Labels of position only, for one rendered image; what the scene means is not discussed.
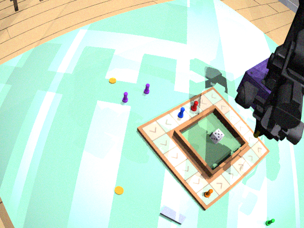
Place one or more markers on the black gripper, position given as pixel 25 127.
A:
pixel 248 95

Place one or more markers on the square orange board game track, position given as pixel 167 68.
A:
pixel 209 179

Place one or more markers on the purple pawn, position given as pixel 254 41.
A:
pixel 125 98
pixel 146 90

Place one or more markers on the white die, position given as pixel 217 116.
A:
pixel 217 136

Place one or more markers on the blue pawn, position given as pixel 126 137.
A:
pixel 180 114

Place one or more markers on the green pawn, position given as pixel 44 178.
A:
pixel 269 222

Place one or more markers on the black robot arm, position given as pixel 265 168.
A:
pixel 286 71

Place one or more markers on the red pawn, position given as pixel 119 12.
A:
pixel 194 107

